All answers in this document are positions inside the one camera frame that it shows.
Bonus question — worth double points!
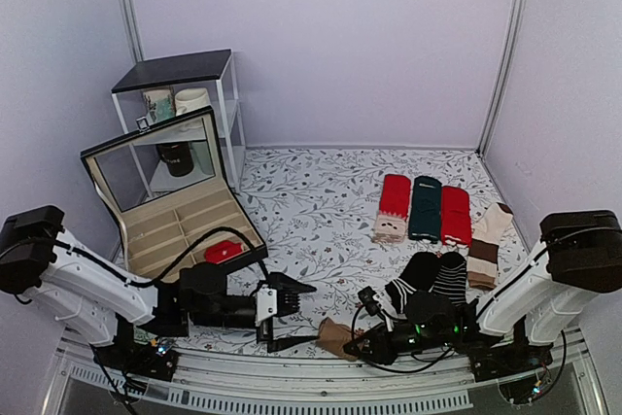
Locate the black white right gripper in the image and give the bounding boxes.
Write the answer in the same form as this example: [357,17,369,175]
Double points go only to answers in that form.
[347,324,454,367]

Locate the brown ribbed sock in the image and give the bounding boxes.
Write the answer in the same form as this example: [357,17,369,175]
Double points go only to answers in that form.
[316,318,357,362]

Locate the black compartment storage box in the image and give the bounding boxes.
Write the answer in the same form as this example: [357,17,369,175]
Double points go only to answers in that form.
[81,107,267,283]

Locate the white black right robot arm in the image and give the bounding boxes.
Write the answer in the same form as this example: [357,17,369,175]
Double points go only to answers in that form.
[343,210,621,378]

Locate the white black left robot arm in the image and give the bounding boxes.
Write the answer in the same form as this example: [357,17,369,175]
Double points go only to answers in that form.
[1,205,315,370]

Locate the red rolled sock in box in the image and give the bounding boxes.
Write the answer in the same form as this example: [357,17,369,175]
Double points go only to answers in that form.
[203,240,244,268]

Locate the black sock white stripes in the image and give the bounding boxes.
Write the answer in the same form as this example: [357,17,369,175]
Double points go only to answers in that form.
[385,252,441,314]

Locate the floral patterned table mat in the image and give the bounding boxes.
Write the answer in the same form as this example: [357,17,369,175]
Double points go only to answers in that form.
[234,149,500,335]

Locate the black grey striped sock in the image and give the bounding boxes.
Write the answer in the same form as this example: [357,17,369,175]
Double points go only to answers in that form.
[431,252,467,306]

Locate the red sock with face pattern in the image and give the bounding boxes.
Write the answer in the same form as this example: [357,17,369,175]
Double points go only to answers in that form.
[372,174,411,244]

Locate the dark green sock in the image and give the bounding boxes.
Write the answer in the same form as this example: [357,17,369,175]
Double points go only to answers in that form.
[408,176,442,243]

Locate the red white sock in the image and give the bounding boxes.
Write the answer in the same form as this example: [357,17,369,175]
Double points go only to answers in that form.
[440,186,472,247]

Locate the cream brown striped sock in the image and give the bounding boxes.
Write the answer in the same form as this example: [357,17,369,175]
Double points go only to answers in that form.
[466,202,513,291]

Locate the black mug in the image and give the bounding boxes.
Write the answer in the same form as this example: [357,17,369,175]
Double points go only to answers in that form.
[155,142,194,178]

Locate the white ceramic mug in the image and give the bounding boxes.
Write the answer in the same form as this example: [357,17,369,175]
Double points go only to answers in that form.
[174,87,211,116]

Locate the patterned ceramic mug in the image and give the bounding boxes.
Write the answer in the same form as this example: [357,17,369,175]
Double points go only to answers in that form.
[142,87,176,123]

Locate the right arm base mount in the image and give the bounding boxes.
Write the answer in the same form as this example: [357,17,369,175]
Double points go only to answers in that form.
[468,343,553,382]

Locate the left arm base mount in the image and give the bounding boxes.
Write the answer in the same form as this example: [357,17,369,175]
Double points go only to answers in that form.
[93,332,179,382]

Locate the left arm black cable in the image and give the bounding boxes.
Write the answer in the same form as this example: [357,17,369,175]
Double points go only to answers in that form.
[48,225,271,290]

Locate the white frame black top shelf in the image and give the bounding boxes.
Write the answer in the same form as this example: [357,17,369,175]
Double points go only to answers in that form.
[111,50,246,195]

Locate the left aluminium corner post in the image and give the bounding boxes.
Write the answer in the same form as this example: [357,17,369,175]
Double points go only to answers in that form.
[119,0,144,63]

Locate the aluminium corner post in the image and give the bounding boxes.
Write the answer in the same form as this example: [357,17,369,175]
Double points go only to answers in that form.
[477,0,527,159]
[119,0,144,63]

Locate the right aluminium corner post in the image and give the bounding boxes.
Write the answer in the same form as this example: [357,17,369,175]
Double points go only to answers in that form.
[477,0,527,159]

